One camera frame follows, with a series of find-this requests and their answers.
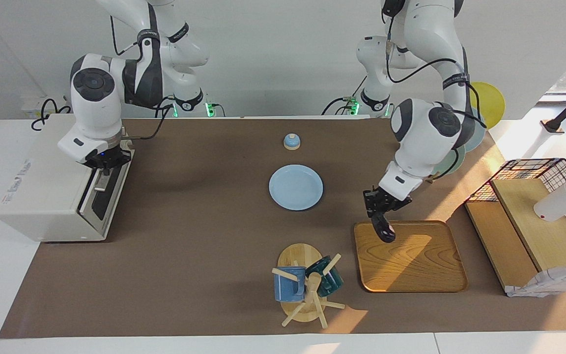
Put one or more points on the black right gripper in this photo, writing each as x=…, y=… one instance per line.
x=108, y=160

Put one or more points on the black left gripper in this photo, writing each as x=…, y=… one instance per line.
x=383, y=200

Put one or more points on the purple eggplant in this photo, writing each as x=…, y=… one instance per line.
x=385, y=231

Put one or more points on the glass oven door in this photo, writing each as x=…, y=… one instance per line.
x=108, y=201

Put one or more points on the blue serving plate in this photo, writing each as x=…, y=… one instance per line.
x=295, y=188

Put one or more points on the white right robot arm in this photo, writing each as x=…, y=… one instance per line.
x=94, y=103

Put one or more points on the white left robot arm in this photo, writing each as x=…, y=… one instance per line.
x=425, y=132

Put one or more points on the white toaster oven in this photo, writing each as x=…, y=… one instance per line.
x=32, y=187

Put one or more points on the wooden tray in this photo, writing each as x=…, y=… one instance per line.
x=410, y=260

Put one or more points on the wooden plate rack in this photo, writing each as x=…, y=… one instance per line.
x=434, y=180

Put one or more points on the dark green mug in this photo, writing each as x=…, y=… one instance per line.
x=331, y=282

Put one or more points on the pale green plate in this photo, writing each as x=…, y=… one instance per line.
x=452, y=164

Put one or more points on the wooden mug tree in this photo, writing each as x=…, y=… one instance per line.
x=298, y=255

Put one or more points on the blue mug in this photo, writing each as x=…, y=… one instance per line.
x=288, y=287

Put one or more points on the brown table mat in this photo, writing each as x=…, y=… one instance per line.
x=204, y=236

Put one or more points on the light blue racked plate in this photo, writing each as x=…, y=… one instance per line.
x=477, y=140

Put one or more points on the wooden step shelf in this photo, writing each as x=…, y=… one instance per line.
x=533, y=231

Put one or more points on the yellow plate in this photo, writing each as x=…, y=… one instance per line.
x=492, y=101

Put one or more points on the white cup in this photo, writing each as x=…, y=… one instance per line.
x=558, y=204

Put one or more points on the grey patterned cloth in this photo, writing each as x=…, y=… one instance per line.
x=548, y=282

